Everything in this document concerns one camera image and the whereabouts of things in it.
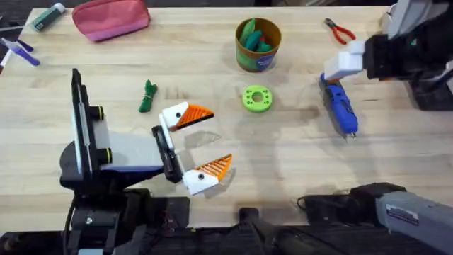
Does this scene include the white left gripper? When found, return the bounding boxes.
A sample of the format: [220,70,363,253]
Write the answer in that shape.
[88,101,234,196]

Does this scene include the blue electric screwdriver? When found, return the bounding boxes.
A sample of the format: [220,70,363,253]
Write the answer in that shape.
[319,72,360,142]

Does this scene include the green vegetable toy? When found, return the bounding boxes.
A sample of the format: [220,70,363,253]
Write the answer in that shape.
[138,79,159,114]

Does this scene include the green disc with holes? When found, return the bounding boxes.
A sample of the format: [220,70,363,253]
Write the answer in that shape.
[241,84,274,114]

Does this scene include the brown tub with toys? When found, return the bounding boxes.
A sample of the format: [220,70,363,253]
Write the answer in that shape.
[234,17,282,74]

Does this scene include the black mast foot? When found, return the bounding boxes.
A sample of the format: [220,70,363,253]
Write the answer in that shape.
[238,207,270,255]

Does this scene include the black left wrist plate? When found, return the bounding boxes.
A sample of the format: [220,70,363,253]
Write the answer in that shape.
[70,68,94,175]

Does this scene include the pink zip bag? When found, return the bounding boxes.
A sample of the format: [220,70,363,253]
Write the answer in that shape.
[71,0,151,43]

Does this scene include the green white tube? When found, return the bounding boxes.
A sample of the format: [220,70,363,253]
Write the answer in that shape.
[29,2,67,33]

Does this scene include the purple white tool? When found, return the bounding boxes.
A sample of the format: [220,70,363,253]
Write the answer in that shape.
[0,37,41,74]

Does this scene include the small purple tool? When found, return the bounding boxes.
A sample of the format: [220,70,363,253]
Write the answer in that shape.
[16,38,35,53]

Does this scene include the red handled pliers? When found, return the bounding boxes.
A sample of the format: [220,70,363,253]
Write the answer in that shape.
[323,17,357,46]

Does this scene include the black rail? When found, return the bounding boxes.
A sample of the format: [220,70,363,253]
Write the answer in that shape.
[0,226,453,255]

